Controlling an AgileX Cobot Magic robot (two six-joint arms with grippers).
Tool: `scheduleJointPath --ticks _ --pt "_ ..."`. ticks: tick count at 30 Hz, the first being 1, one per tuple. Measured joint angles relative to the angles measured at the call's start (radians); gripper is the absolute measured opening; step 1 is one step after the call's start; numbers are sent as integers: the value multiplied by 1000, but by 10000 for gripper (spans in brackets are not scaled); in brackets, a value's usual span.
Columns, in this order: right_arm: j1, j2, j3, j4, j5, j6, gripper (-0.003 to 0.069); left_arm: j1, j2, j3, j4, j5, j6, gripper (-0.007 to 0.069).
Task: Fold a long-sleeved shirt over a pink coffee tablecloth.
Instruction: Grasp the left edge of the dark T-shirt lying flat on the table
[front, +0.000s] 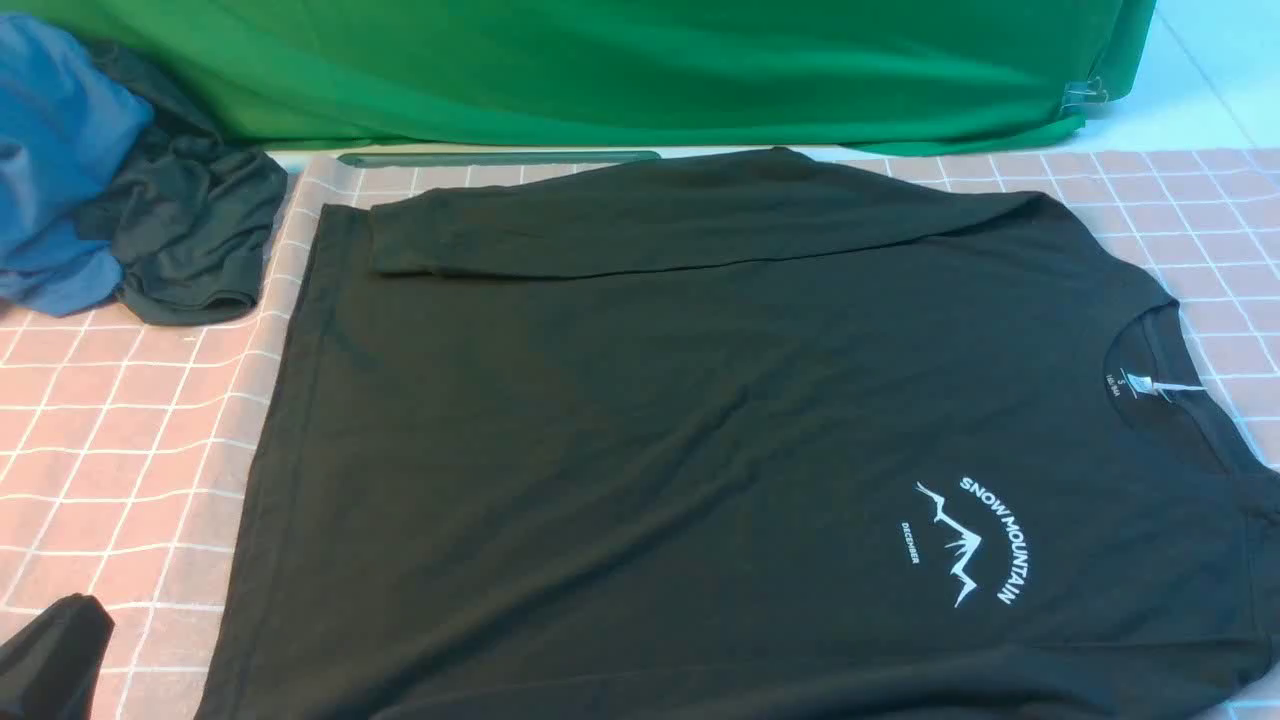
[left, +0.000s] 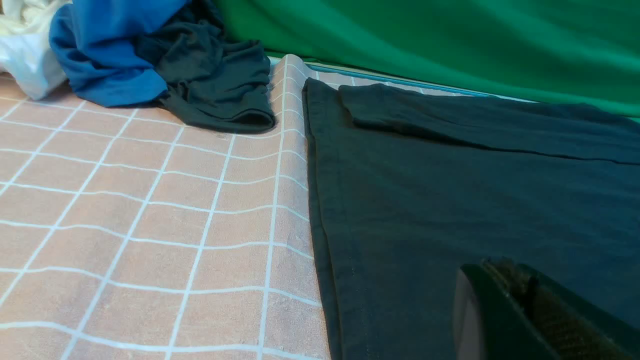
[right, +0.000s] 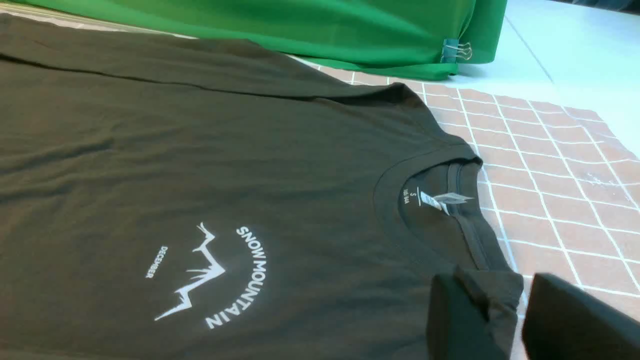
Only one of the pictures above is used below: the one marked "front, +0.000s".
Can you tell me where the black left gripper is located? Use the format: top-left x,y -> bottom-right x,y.
1,593 -> 115,719

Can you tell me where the dark gray long-sleeved shirt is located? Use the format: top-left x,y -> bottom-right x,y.
196,149 -> 1277,719

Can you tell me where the pink checkered tablecloth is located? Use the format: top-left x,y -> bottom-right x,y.
1,149 -> 1279,719

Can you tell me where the dark crumpled garment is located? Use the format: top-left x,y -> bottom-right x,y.
76,40 -> 288,327

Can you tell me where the blue garment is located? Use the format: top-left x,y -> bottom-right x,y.
1,13 -> 154,316

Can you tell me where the green ruler strip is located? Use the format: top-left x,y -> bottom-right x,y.
337,150 -> 660,169

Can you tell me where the green backdrop cloth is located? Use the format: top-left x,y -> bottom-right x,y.
3,1 -> 1156,158

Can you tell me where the clear binder clip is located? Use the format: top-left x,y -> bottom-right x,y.
1059,76 -> 1110,117

